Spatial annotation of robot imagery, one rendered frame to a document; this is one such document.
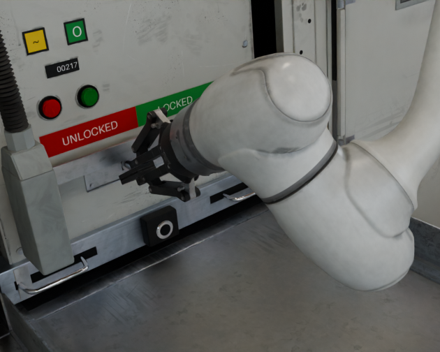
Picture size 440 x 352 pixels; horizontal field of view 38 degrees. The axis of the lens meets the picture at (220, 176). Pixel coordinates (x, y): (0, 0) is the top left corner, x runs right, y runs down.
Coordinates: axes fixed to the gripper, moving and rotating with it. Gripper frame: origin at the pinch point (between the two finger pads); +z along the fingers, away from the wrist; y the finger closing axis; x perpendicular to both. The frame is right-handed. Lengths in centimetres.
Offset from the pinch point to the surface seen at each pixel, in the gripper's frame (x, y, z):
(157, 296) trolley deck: -2.5, 18.5, 4.8
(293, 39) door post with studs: 35.2, -11.6, -3.1
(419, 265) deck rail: 30.9, 29.4, -15.0
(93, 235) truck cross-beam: -6.1, 6.3, 10.6
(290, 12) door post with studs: 34.9, -15.8, -5.3
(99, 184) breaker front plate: -3.1, -0.7, 7.7
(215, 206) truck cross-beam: 17.5, 10.1, 12.7
